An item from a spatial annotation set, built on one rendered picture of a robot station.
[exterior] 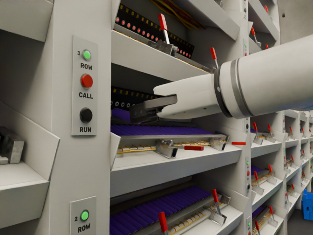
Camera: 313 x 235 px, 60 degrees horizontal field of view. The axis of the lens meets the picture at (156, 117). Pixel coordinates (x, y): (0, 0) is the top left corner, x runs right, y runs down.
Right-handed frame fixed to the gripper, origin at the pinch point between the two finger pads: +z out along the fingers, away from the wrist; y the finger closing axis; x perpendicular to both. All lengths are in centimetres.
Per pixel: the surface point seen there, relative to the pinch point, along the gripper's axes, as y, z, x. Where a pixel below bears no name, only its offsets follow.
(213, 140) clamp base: -33.1, 1.8, 5.5
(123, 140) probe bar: 3.0, 3.1, 4.3
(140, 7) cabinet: -21.9, 12.3, -35.0
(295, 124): -190, -1, -2
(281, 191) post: -120, 5, 35
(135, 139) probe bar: -0.3, 3.0, 4.1
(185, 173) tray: -13.5, 1.1, 12.1
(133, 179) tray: 4.6, 0.4, 10.9
